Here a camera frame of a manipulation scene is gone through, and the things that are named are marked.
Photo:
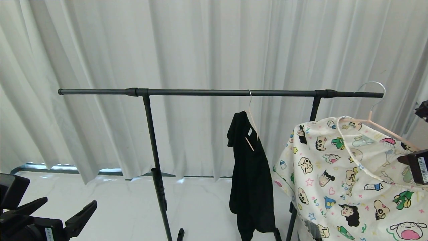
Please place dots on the pink clothes hanger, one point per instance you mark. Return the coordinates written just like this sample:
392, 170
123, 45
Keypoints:
384, 128
253, 125

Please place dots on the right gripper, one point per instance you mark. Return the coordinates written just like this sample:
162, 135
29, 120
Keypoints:
414, 167

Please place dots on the black clothes rack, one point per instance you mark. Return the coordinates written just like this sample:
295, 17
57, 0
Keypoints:
217, 92

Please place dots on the black garment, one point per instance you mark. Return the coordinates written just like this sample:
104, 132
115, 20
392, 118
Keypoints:
250, 194

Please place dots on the cream printed garment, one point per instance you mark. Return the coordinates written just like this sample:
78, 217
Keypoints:
351, 187

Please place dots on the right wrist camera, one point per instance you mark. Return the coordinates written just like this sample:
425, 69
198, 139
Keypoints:
423, 112

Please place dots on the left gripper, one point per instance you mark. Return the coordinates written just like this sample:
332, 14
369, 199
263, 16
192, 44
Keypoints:
26, 231

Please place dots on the white curtain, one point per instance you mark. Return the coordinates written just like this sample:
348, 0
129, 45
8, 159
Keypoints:
167, 43

